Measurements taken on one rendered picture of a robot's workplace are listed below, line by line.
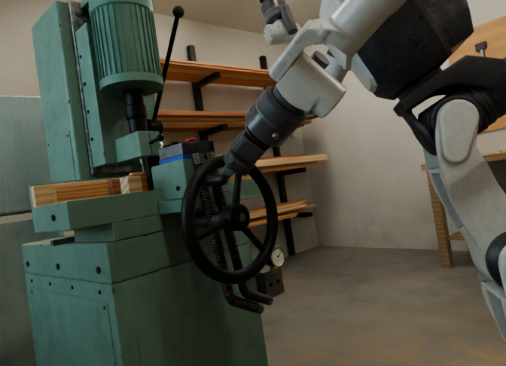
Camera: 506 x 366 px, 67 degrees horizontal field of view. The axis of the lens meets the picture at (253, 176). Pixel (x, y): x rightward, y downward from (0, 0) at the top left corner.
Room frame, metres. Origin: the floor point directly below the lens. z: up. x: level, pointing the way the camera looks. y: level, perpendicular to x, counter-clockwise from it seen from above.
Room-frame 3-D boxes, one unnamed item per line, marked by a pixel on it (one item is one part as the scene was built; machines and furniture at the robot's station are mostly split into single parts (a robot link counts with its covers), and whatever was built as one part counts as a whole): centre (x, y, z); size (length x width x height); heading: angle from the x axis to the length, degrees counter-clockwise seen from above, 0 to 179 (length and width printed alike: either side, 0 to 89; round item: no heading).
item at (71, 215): (1.03, 0.22, 0.87); 0.61 x 0.30 x 0.06; 138
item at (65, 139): (1.29, 0.52, 1.16); 0.22 x 0.22 x 0.72; 48
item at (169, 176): (0.97, 0.16, 0.91); 0.15 x 0.14 x 0.09; 138
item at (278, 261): (1.15, -0.03, 0.65); 0.06 x 0.04 x 0.08; 138
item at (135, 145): (1.11, 0.32, 1.03); 0.14 x 0.07 x 0.09; 48
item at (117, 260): (1.18, 0.40, 0.76); 0.57 x 0.45 x 0.09; 48
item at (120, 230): (1.06, 0.26, 0.82); 0.40 x 0.21 x 0.04; 138
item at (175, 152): (0.98, 0.15, 0.99); 0.13 x 0.11 x 0.06; 138
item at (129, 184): (0.91, 0.29, 0.92); 0.04 x 0.03 x 0.04; 145
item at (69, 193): (1.14, 0.26, 0.92); 0.62 x 0.02 x 0.04; 138
